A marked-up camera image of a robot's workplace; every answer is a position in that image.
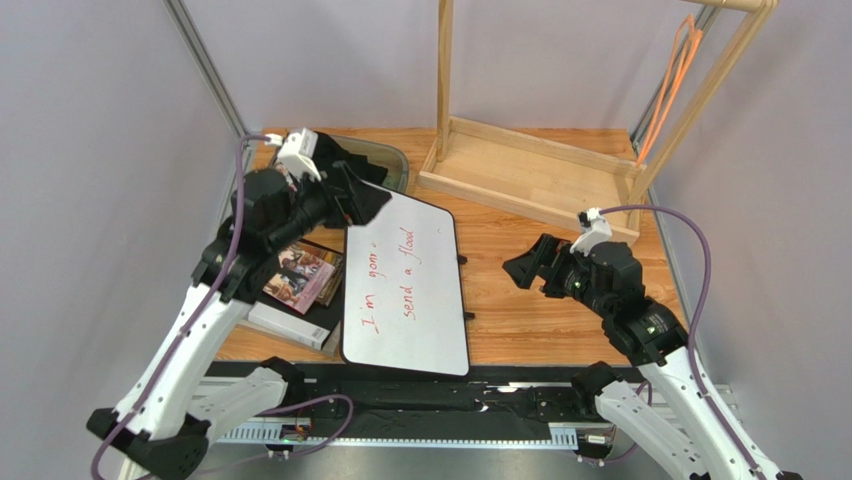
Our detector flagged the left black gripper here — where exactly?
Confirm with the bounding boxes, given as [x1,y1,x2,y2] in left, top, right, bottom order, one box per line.
[267,161,390,254]

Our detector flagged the orange plastic hanger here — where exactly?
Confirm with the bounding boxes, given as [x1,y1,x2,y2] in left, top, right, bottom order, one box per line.
[635,14,703,167]

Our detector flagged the black floral t shirt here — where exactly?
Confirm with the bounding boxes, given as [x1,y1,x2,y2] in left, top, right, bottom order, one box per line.
[312,132,388,186]

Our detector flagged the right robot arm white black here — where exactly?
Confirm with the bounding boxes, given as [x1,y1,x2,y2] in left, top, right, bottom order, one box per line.
[503,234,799,479]

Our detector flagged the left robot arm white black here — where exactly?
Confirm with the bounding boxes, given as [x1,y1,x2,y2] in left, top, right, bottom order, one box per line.
[87,161,392,479]

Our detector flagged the grey transparent plastic bin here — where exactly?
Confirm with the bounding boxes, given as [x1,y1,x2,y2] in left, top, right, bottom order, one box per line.
[331,134,410,193]

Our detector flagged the wooden clothes rack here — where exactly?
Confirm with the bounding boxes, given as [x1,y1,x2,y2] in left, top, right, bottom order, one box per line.
[417,1,778,231]

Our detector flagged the illustrated book on top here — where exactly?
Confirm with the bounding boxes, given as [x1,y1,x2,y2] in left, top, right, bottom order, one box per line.
[264,240,345,314]

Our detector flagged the black white book stack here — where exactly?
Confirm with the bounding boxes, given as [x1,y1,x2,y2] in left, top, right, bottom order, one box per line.
[241,279,344,356]

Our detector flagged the whiteboard with red writing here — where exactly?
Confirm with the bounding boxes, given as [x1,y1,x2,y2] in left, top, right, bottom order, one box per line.
[340,192,470,376]

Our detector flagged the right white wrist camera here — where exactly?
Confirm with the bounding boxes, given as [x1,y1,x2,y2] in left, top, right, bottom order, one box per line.
[570,208,613,256]

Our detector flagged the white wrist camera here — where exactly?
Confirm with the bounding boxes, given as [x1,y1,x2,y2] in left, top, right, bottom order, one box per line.
[570,208,613,256]
[264,128,321,181]

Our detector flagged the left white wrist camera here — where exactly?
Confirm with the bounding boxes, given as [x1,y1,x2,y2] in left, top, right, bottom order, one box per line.
[264,128,321,181]

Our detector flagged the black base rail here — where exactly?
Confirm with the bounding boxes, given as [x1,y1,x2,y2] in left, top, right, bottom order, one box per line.
[225,363,611,449]

